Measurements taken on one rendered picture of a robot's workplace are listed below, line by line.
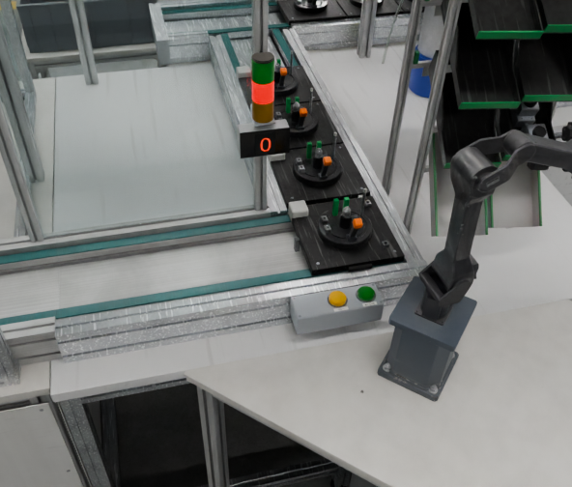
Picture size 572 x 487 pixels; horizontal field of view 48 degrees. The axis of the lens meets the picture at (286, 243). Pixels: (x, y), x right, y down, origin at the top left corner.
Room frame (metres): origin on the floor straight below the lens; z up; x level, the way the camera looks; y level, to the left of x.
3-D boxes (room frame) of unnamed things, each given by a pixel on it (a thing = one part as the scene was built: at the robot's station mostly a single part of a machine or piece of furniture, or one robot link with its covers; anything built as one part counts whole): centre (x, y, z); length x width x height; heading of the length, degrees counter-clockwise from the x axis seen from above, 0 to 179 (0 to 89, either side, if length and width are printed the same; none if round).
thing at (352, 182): (1.47, -0.08, 1.01); 0.24 x 0.24 x 0.13; 16
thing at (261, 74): (1.28, 0.07, 1.38); 0.05 x 0.05 x 0.05
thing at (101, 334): (1.00, 0.08, 0.91); 0.89 x 0.06 x 0.11; 106
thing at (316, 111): (1.70, -0.02, 1.01); 0.24 x 0.24 x 0.13; 16
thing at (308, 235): (1.22, -0.15, 0.96); 0.24 x 0.24 x 0.02; 16
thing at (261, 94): (1.28, 0.07, 1.33); 0.05 x 0.05 x 0.05
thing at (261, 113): (1.28, 0.07, 1.28); 0.05 x 0.05 x 0.05
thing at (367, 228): (1.22, -0.15, 0.98); 0.14 x 0.14 x 0.02
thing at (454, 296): (0.89, -0.32, 1.15); 0.09 x 0.07 x 0.06; 22
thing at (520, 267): (1.65, -0.03, 0.84); 1.50 x 1.41 x 0.03; 106
